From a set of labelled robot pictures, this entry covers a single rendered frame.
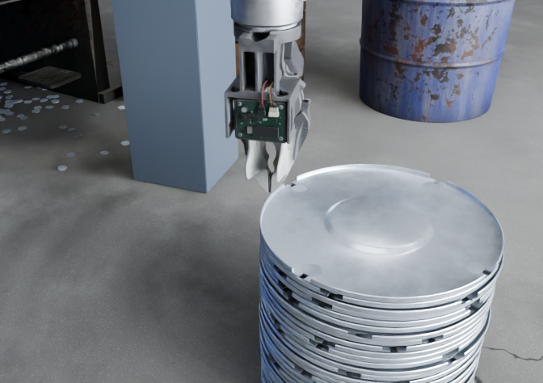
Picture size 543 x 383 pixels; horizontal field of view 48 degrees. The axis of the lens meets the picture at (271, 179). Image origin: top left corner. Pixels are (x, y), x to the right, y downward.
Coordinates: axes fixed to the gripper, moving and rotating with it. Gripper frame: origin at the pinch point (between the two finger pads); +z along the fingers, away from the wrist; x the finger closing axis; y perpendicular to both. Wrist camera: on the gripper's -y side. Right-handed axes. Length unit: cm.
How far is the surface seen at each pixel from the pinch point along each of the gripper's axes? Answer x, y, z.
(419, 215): 18.4, -1.3, 3.6
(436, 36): 23, -90, 6
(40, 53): -78, -74, 12
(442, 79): 25, -91, 17
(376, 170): 12.5, -12.9, 4.2
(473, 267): 24.3, 7.2, 4.1
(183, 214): -26, -33, 30
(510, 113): 46, -102, 30
